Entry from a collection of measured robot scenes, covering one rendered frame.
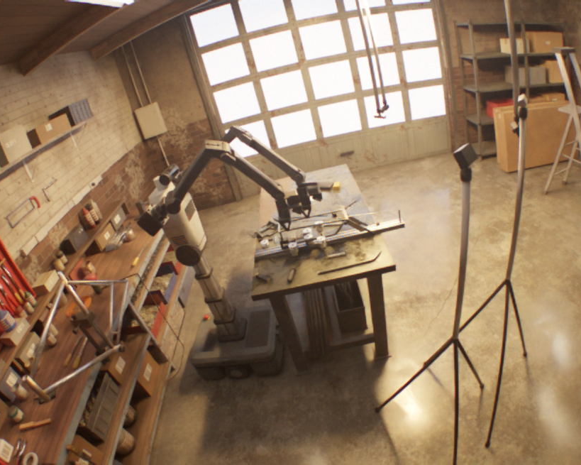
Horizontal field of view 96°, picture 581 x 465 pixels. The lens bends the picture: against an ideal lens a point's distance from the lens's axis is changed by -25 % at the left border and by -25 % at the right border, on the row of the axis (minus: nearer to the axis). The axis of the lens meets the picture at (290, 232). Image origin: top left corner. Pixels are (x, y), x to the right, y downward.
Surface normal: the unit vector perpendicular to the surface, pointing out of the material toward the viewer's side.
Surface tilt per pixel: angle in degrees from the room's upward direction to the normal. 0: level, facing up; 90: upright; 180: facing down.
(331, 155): 90
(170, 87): 90
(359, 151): 90
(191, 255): 90
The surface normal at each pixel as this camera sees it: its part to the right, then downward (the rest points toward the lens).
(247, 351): -0.24, -0.83
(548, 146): -0.01, 0.39
